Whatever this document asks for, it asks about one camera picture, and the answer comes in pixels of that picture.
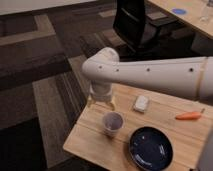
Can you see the orange carrot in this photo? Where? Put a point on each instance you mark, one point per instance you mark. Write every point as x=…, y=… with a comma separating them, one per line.
x=190, y=115

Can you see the blue round coaster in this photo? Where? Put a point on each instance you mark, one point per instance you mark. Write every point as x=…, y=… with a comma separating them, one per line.
x=179, y=11

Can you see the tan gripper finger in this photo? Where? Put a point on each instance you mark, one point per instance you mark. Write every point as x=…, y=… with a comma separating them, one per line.
x=112, y=104
x=90, y=101

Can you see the white sponge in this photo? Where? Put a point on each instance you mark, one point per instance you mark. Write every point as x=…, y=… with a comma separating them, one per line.
x=141, y=103

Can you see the dark blue plate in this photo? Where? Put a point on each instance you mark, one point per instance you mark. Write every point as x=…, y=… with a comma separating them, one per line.
x=150, y=149

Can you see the white paper cup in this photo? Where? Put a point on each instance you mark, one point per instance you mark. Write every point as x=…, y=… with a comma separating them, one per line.
x=112, y=122

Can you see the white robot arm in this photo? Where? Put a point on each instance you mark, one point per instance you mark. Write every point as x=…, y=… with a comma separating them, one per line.
x=189, y=78

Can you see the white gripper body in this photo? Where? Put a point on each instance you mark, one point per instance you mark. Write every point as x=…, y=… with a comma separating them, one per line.
x=101, y=91

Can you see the wooden background desk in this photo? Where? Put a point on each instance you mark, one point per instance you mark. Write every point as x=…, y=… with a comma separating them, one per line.
x=192, y=17

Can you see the black office chair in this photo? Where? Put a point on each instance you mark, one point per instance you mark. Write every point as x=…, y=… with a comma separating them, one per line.
x=144, y=29

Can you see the clear drinking glass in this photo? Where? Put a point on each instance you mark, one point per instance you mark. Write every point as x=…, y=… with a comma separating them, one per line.
x=207, y=10

